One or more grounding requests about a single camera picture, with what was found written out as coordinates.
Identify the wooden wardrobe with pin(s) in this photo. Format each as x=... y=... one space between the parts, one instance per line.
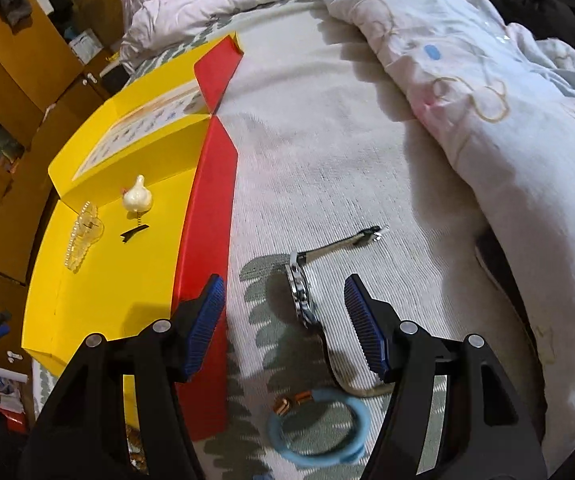
x=46 y=94

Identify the pearl clear hair claw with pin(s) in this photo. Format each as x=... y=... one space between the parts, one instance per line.
x=88 y=228

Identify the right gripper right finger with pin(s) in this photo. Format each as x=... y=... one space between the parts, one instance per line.
x=487 y=430

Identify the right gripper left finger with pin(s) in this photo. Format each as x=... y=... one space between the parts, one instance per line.
x=81 y=431

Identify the floral white duvet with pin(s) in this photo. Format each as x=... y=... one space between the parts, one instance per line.
x=501 y=105

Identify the white garlic shaped charm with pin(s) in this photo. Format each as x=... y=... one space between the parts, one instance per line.
x=138 y=199

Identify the yellow red cardboard box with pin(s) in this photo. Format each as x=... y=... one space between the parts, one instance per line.
x=165 y=126

